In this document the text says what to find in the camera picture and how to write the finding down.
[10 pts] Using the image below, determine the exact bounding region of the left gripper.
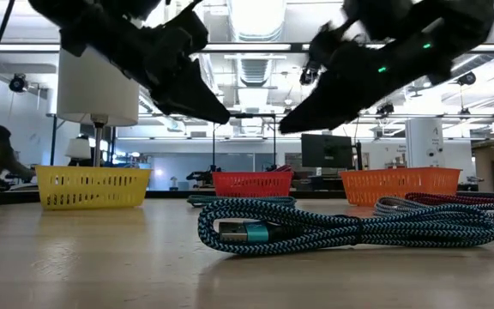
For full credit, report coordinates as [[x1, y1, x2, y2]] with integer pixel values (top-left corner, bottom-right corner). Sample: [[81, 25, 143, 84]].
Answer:
[[60, 2, 232, 125]]

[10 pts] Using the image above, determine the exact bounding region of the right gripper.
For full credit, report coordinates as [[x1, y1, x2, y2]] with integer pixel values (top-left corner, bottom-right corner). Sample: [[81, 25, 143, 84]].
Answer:
[[279, 21, 454, 134]]

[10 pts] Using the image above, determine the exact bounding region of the grey braided USB cable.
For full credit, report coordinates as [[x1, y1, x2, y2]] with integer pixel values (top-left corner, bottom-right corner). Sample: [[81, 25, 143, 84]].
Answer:
[[374, 196, 494, 220]]

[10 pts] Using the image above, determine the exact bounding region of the teal braided USB cable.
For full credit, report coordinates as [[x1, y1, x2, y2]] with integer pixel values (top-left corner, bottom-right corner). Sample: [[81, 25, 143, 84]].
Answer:
[[197, 197, 494, 258]]

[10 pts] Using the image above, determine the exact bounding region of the maroon braided USB cable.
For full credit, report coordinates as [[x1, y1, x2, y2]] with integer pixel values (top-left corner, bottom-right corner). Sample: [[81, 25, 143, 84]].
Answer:
[[405, 191, 494, 233]]

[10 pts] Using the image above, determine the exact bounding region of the black computer monitor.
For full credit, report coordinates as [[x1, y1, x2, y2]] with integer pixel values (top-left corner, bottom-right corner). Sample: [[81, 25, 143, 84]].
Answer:
[[301, 133, 354, 169]]

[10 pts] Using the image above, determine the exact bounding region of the white cylindrical table lamp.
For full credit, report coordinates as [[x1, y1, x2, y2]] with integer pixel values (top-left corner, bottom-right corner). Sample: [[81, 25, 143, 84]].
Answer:
[[57, 45, 140, 168]]

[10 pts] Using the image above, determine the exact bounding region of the white round pillar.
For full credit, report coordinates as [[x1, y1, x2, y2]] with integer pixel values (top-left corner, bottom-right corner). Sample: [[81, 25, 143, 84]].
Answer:
[[404, 118, 445, 169]]

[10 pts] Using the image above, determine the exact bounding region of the red plastic basket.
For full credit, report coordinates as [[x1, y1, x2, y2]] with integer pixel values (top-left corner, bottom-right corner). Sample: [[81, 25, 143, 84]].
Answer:
[[211, 171, 294, 198]]

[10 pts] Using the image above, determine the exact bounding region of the orange plastic basket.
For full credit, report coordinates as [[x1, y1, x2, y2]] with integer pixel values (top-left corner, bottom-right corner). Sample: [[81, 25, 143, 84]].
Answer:
[[340, 167, 462, 207]]

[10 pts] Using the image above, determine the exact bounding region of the small background lamp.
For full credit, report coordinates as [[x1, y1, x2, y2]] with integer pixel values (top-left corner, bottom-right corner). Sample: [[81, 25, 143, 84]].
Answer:
[[65, 136, 93, 167]]

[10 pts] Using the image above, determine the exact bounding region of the yellow plastic basket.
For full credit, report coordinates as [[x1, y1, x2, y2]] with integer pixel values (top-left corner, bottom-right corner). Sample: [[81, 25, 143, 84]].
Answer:
[[35, 166, 153, 210]]

